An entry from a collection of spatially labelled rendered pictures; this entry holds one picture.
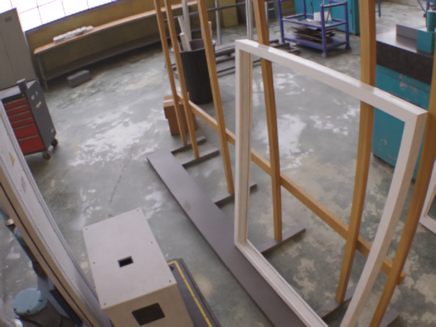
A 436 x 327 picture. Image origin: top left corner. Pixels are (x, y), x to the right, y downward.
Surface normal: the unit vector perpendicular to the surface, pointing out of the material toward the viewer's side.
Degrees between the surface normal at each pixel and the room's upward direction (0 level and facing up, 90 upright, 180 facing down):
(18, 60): 90
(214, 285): 0
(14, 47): 90
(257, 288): 0
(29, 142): 90
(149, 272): 0
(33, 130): 90
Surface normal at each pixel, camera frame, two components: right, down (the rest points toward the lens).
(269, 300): -0.14, -0.83
